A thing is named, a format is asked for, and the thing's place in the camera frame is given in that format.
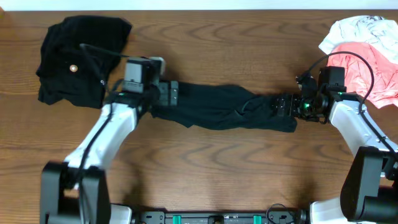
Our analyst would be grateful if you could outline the black t-shirt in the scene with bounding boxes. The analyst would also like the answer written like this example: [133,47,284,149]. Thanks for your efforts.
[150,83,297,133]

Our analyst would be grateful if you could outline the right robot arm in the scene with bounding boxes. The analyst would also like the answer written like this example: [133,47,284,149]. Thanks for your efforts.
[275,91,397,223]

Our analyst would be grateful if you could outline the left black cable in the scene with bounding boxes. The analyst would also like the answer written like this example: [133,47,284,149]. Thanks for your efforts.
[67,43,130,224]

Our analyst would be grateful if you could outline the folded black pants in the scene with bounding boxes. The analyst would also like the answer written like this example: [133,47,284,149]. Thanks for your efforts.
[36,16,132,109]

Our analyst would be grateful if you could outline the coral pink t-shirt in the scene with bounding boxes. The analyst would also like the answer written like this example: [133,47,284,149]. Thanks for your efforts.
[327,42,397,108]

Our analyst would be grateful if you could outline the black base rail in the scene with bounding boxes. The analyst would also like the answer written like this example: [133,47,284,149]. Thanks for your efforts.
[110,203,312,224]

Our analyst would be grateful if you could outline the white printed t-shirt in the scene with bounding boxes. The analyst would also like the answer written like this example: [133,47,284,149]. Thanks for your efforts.
[318,16,397,63]

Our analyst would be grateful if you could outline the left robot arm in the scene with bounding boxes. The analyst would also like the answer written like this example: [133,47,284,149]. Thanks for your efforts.
[40,79,179,223]

